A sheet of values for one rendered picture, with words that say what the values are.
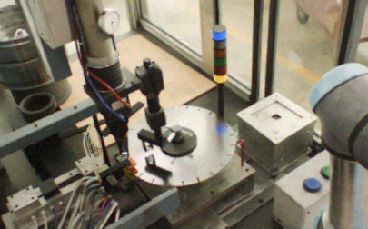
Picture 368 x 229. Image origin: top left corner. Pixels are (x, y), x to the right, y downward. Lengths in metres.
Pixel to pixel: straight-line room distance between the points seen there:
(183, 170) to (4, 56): 0.79
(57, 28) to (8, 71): 0.75
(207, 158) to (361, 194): 0.46
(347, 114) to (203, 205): 0.62
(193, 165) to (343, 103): 0.56
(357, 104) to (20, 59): 1.21
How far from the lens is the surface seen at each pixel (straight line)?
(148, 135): 1.15
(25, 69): 1.64
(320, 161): 1.27
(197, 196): 1.22
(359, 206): 0.92
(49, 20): 0.92
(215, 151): 1.20
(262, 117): 1.38
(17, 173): 1.59
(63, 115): 1.26
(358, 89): 0.71
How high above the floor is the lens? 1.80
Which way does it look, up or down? 40 degrees down
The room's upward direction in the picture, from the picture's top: 6 degrees counter-clockwise
